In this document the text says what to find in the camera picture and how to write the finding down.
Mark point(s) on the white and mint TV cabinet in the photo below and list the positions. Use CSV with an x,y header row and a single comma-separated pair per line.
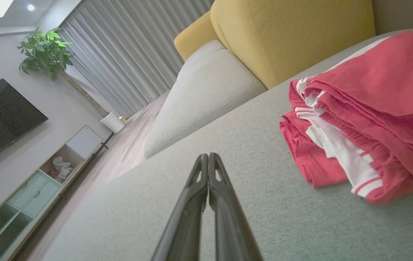
x,y
32,197

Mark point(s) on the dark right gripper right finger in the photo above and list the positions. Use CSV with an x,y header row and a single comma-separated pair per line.
x,y
232,224

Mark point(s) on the red basketball shorts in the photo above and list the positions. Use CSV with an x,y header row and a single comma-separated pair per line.
x,y
391,87

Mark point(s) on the round ceiling spotlight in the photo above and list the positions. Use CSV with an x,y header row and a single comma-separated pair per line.
x,y
30,7

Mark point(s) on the yellow sofa backrest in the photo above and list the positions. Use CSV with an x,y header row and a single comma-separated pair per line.
x,y
293,36

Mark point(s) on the white ribbed plant pot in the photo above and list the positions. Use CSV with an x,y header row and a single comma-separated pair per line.
x,y
113,122

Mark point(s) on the small yellow object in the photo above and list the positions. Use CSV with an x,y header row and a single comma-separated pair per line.
x,y
122,120

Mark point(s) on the green indoor tree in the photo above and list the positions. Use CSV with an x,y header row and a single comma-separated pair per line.
x,y
45,54

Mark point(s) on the yellow sofa armrest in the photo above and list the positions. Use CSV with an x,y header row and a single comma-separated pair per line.
x,y
195,38

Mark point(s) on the grey pleated curtain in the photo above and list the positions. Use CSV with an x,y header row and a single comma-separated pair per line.
x,y
130,50

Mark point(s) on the white doll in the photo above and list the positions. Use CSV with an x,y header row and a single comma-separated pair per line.
x,y
61,168

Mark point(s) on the large grey sofa chaise cushion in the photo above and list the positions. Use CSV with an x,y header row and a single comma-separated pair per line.
x,y
264,152

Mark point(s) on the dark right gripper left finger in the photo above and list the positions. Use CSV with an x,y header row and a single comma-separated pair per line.
x,y
184,224

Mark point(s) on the black flat television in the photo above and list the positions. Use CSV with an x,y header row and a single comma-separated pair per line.
x,y
0,119

